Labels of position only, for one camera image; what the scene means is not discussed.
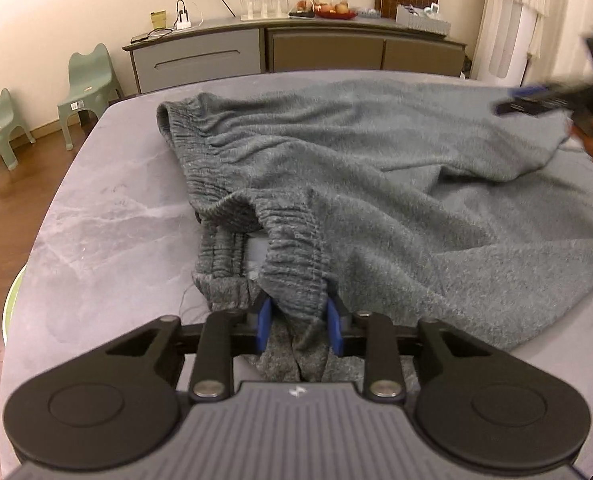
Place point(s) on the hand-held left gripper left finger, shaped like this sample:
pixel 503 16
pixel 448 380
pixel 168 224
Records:
pixel 264 326

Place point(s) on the green plastic child chair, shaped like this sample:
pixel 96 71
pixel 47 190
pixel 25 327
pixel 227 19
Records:
pixel 89 90
pixel 1 125

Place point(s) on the grey storage box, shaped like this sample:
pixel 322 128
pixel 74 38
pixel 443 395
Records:
pixel 421 22

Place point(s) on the white curtain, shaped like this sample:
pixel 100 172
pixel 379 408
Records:
pixel 521 5

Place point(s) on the grey fleece pants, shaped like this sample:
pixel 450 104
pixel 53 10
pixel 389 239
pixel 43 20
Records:
pixel 376 185

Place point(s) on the light green round object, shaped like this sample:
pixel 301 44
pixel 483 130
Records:
pixel 10 305

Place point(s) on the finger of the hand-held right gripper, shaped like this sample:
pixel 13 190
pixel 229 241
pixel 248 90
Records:
pixel 531 97

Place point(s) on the black tray with snacks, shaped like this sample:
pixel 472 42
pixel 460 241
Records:
pixel 302 10

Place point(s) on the small pale blue dish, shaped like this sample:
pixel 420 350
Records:
pixel 369 12

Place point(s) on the grey sideboard cabinet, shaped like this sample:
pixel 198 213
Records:
pixel 201 60

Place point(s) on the white power strip with charger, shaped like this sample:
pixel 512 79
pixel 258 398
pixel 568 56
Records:
pixel 182 17

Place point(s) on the white tower appliance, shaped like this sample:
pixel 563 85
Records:
pixel 501 50

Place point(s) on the red fruit plate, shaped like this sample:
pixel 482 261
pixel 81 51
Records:
pixel 335 11

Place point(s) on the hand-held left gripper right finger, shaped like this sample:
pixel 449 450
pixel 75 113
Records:
pixel 334 329

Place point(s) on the white mug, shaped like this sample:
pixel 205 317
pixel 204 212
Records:
pixel 434 9

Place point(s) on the small black device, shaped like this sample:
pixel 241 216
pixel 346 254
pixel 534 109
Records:
pixel 139 37

